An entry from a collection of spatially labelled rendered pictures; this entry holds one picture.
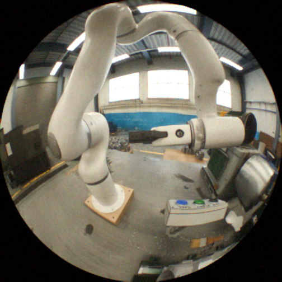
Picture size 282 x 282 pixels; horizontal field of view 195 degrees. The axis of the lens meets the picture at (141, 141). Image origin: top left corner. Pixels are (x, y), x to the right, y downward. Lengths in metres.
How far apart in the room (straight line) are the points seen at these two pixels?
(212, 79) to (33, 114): 6.40
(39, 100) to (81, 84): 6.27
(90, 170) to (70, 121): 0.17
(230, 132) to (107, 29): 0.36
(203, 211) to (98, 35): 0.47
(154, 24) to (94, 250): 0.81
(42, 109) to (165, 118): 7.75
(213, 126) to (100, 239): 0.58
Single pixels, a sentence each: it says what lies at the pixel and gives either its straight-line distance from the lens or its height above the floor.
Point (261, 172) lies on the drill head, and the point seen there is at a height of 1.13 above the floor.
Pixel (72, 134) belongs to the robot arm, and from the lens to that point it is 0.20.
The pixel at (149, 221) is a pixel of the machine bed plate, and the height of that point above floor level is 0.80.
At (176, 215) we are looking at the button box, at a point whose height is 1.07.
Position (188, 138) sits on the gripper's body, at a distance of 0.19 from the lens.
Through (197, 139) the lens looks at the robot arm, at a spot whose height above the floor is 1.22.
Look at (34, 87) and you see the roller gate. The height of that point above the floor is 3.71.
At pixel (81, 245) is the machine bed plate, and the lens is 0.54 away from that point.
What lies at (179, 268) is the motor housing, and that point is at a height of 1.04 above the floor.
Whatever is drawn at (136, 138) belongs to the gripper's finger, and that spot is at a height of 1.20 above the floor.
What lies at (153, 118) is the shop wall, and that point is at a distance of 5.48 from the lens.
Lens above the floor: 1.27
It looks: 19 degrees down
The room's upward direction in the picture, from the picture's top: straight up
